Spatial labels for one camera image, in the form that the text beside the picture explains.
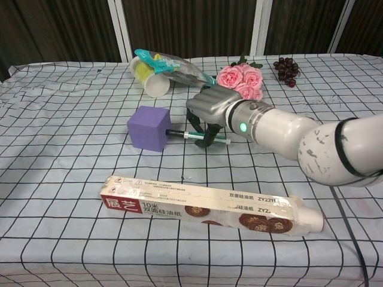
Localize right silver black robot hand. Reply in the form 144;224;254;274
185;85;241;149

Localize green white marker pen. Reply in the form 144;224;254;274
166;129;233;146

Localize pink artificial rose bouquet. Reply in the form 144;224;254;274
215;53;264;101

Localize bagged paper cups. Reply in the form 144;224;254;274
129;48;217;99

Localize purple foam block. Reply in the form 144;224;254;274
126;105;172;155

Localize dark red grape bunch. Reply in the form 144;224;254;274
273;56;299;88

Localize long baking paper box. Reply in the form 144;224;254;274
99;175;326;239

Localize white black checkered tablecloth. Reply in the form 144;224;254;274
0;53;383;287

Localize white partition post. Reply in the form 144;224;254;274
329;0;358;54
250;0;270;56
107;0;134;62

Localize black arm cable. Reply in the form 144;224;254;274
332;117;383;287

